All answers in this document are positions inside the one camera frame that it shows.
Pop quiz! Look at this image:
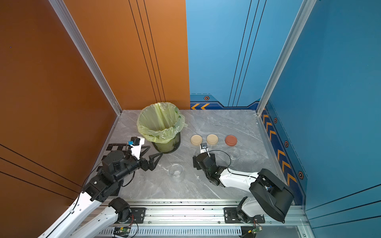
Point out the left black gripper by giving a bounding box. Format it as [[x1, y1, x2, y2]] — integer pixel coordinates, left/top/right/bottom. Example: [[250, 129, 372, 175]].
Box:
[[114, 145, 162, 184]]

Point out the red jar lid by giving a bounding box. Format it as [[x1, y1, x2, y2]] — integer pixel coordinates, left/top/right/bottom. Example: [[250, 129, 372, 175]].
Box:
[[225, 135, 238, 146]]

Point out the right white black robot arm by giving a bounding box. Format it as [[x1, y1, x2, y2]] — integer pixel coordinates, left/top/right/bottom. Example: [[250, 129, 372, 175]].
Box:
[[192, 152, 294, 223]]

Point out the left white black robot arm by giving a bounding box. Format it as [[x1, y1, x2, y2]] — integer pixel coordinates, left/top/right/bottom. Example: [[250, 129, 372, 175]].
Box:
[[41, 145, 163, 238]]

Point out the black white checkerboard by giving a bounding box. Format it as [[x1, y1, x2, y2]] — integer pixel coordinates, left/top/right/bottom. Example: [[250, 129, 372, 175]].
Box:
[[98, 144, 137, 197]]

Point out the yellow-green plastic bin liner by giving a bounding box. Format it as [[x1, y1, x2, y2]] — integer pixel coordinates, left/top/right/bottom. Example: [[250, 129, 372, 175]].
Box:
[[137, 102, 188, 144]]

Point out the left green circuit board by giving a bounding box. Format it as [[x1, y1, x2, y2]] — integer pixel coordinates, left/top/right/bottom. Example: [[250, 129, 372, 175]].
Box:
[[113, 227, 131, 238]]

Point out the green circuit board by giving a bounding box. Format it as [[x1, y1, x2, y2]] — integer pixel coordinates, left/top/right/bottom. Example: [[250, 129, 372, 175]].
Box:
[[113, 227, 131, 238], [247, 226, 263, 238]]

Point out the right green circuit board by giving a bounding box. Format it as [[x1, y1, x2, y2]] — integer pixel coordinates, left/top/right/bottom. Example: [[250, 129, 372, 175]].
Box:
[[247, 226, 263, 238]]

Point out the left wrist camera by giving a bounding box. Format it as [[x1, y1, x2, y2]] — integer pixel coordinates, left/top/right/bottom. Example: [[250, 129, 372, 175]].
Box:
[[126, 136, 145, 160]]

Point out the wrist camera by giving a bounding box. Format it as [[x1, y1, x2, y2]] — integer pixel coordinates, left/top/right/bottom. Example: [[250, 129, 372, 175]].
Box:
[[126, 136, 145, 160], [200, 143, 210, 157]]

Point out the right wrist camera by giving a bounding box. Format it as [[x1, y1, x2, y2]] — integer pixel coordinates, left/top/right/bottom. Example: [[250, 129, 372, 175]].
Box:
[[200, 143, 210, 157]]

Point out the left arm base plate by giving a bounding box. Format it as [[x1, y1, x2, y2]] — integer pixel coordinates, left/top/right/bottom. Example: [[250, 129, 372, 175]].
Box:
[[117, 207, 146, 224]]

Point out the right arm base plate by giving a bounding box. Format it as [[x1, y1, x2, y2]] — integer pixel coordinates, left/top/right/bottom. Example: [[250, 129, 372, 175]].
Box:
[[223, 207, 266, 224]]

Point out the aluminium front rail frame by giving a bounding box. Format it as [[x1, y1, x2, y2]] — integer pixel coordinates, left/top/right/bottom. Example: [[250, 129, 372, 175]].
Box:
[[53, 198, 316, 238]]

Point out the left aluminium corner post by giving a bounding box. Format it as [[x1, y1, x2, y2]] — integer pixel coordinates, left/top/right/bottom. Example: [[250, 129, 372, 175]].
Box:
[[49, 0, 122, 117]]

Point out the aluminium corner post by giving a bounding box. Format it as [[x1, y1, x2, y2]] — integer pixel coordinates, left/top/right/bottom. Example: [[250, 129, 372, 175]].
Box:
[[49, 0, 122, 117], [256, 0, 317, 116]]

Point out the right aluminium corner post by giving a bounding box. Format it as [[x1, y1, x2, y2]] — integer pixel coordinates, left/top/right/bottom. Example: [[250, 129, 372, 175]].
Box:
[[256, 0, 317, 116]]

